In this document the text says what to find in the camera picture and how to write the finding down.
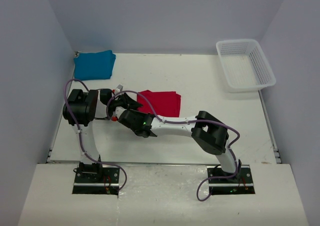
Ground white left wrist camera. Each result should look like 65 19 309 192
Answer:
115 85 123 93

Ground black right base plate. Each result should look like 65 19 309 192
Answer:
208 165 255 195

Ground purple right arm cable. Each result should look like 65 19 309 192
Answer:
105 90 241 201

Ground red t shirt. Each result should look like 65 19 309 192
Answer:
139 90 181 117

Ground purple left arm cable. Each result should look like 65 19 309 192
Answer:
62 79 128 193

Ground white perforated plastic basket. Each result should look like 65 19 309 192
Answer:
216 39 276 93

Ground folded blue t shirt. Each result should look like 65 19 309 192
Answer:
74 50 116 81

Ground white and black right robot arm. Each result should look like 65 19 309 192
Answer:
114 109 241 182

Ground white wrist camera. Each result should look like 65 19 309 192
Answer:
113 107 125 118
115 85 123 93

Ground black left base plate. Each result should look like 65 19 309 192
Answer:
72 165 120 196

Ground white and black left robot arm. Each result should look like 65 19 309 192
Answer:
62 89 143 182

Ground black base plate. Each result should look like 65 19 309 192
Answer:
72 165 120 196
208 165 255 195

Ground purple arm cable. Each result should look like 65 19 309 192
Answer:
105 90 241 201
62 79 128 193

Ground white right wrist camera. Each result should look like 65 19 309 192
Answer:
113 107 125 118

